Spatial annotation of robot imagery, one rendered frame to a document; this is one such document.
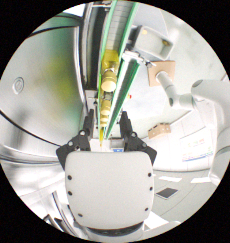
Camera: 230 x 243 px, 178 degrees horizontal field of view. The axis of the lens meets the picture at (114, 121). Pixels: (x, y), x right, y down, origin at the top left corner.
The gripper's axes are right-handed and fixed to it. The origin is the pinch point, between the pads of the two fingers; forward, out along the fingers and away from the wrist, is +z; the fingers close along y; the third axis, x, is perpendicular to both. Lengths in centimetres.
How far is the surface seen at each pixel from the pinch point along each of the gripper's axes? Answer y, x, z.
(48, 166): -12.7, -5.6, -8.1
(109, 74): -0.2, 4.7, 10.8
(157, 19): 21, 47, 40
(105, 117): 0.6, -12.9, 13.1
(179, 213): 120, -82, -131
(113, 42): -0.1, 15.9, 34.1
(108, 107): 0.9, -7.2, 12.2
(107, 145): 46, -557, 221
